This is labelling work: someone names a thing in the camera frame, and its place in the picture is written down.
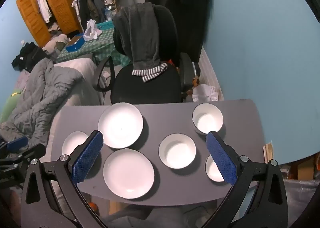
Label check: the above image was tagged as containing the white bowl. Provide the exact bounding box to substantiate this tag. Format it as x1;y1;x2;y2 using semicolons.
205;155;225;182
158;133;196;170
192;103;223;135

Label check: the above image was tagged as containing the small white plate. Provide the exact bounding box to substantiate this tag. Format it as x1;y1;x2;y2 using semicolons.
62;131;88;156

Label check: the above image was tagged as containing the grey quilted comforter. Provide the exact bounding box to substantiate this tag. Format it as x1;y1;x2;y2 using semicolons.
1;58;83;146

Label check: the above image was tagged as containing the white plastic bag on floor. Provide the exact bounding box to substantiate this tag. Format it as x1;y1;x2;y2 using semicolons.
192;84;219;103

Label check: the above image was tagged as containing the silver foil bag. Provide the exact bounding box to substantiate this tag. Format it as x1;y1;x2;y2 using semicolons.
284;179;319;227

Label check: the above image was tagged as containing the black office chair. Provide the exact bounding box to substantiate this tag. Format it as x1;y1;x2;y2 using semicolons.
93;3;196;104

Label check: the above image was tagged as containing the black clothes pile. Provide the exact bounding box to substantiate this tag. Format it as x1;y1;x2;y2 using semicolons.
11;42;49;73

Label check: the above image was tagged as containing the green checkered tablecloth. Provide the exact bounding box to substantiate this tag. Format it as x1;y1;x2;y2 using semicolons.
56;28;130;67

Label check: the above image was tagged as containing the blue flat box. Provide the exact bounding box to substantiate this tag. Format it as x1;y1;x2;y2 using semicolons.
65;33;85;53

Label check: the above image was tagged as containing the white plastic bag on table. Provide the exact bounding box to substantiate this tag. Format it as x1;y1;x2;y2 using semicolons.
84;19;103;42

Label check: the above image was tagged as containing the dark grey hooded sweater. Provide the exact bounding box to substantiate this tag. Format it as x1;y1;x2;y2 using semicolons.
112;3;168;82

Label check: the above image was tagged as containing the wooden wardrobe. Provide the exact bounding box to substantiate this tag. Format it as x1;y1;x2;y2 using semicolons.
16;0;82;47

